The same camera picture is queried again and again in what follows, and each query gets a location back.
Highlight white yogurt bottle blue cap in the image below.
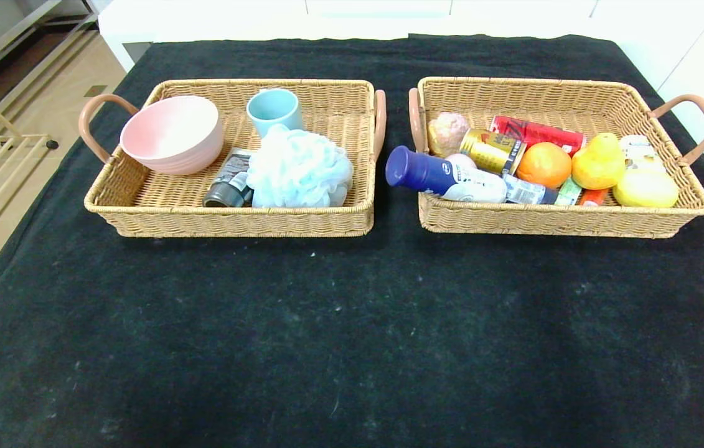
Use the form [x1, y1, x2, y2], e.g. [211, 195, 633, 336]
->
[385, 145, 508, 204]

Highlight black cosmetic tube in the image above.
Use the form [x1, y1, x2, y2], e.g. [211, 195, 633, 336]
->
[202, 148, 256, 208]

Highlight orange fruit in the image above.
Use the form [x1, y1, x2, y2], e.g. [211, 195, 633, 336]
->
[516, 142, 574, 191]

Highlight pink plastic bowl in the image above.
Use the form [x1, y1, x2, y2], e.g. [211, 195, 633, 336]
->
[120, 95, 225, 176]

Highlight yellow toy pear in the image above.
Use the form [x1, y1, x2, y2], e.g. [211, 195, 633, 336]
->
[572, 133, 627, 191]

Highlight light blue bath loofah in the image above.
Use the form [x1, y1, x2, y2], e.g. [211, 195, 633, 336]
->
[247, 124, 354, 209]

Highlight pink fluffy pastry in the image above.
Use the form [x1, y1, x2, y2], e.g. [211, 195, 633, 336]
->
[428, 113, 471, 157]

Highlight teal plastic cup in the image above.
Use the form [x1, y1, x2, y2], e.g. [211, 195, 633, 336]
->
[246, 88, 304, 139]

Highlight gold drink can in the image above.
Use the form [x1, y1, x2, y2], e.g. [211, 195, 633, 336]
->
[459, 129, 527, 178]

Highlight small blue packet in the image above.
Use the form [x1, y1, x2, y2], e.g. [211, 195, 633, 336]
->
[502, 175, 558, 206]

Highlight red cola can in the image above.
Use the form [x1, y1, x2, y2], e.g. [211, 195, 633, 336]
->
[490, 116, 588, 157]

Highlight green wrapped candy bar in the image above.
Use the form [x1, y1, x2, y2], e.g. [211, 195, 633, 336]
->
[554, 177, 583, 207]

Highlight yellow lemon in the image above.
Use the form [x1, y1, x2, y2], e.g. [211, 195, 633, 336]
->
[613, 169, 680, 209]

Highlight white snack packet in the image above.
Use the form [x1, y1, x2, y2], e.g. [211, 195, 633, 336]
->
[619, 135, 667, 175]

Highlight wooden slatted rack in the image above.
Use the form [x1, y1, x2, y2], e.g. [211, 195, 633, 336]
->
[0, 72, 59, 262]

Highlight woven wicker basket brown handles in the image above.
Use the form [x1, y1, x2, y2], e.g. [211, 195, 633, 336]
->
[408, 77, 704, 240]
[78, 79, 387, 239]

